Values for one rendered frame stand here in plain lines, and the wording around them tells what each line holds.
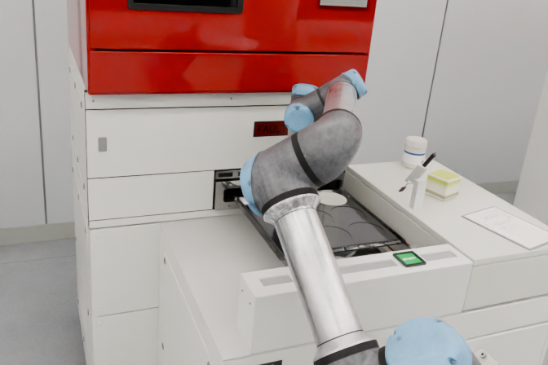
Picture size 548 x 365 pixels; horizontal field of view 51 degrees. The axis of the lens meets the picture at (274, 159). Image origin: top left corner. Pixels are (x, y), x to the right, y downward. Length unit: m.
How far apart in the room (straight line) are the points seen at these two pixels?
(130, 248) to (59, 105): 1.49
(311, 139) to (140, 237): 0.83
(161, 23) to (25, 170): 1.86
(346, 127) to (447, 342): 0.42
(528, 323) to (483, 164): 2.85
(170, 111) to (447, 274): 0.84
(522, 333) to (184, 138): 1.06
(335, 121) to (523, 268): 0.70
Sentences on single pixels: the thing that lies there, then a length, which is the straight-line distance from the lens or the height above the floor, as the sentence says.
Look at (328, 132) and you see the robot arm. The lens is 1.06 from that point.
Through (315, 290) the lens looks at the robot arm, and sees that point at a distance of 1.02.
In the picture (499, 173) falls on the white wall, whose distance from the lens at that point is 4.62.
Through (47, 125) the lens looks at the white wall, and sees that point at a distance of 3.14.
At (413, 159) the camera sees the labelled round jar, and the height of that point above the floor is 1.00.
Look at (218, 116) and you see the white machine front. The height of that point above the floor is 1.14.
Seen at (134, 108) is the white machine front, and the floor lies 1.17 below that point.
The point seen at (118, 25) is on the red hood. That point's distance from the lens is 1.49.
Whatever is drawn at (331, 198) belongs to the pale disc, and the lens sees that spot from 1.78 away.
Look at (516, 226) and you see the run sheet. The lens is 1.68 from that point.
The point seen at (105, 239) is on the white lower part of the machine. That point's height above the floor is 0.78.
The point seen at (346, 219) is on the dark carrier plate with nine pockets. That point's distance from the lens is 1.66.
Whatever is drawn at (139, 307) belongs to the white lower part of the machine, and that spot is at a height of 0.53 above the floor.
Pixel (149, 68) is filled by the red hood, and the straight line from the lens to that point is 1.52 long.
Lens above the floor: 1.61
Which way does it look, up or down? 20 degrees down
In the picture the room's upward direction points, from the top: 5 degrees clockwise
